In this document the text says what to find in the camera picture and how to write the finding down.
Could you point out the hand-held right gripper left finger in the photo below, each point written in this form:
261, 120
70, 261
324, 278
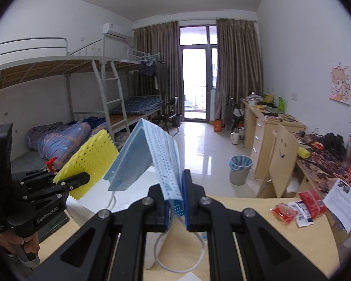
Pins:
157, 214

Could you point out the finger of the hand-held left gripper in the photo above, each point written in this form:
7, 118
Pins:
76, 180
35, 177

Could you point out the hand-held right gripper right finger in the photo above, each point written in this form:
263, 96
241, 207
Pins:
186, 205

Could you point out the yellow foam sheet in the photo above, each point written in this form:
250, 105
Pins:
87, 158

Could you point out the white foam box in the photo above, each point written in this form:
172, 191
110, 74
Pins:
134, 184

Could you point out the blue face mask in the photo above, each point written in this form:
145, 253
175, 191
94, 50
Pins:
152, 146

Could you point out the person's left hand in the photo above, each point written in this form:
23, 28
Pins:
32, 244

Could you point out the grey bed mattress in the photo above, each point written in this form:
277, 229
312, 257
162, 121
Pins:
26, 162

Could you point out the white pump bottle red top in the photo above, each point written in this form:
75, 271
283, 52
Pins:
51, 162

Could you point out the blue patterned quilt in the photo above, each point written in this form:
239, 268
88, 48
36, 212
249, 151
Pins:
61, 136

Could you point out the black flat device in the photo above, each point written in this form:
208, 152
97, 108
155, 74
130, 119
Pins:
54, 225

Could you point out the grey trash bin blue bag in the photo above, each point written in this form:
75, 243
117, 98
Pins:
239, 172

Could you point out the white kettle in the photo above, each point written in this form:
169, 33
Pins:
235, 137

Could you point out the orange bag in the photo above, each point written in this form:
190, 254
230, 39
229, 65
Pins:
217, 126

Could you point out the black folding chair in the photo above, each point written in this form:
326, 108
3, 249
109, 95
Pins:
166, 118

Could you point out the grey bed ladder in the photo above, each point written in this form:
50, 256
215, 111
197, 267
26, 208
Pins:
103, 93

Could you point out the orange-red snack packet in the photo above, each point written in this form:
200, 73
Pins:
283, 213

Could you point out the blue plaid mattress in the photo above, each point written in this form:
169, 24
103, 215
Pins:
137, 104

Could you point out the wooden desk with drawers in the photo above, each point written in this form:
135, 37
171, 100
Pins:
263, 140

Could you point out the grey metal bunk bed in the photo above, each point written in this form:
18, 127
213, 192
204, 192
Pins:
46, 64

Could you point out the wooden chair smiley cutout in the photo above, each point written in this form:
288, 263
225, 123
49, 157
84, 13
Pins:
283, 158

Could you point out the white printed packet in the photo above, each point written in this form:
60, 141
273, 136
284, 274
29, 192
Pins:
302, 220

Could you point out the red snack packet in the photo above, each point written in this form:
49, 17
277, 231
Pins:
311, 203

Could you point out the yellow roll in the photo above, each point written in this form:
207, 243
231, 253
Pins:
303, 152

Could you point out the dark hanging clothes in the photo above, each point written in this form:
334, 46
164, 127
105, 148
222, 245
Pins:
148, 68

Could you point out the glass balcony door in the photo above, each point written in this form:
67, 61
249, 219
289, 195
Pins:
194, 70

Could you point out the green bag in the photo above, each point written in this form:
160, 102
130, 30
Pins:
281, 104

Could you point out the desk with patterned cover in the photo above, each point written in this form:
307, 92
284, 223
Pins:
324, 166

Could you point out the brown curtain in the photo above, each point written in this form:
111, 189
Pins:
166, 49
237, 64

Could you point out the white air conditioner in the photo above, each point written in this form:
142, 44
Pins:
114, 29

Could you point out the printed paper sheet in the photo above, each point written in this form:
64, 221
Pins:
342, 202

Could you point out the black bag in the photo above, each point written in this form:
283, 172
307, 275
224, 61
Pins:
333, 145

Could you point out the white wall socket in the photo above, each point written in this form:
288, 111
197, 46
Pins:
296, 96

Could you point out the pink wall poster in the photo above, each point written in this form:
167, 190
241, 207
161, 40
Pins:
340, 83

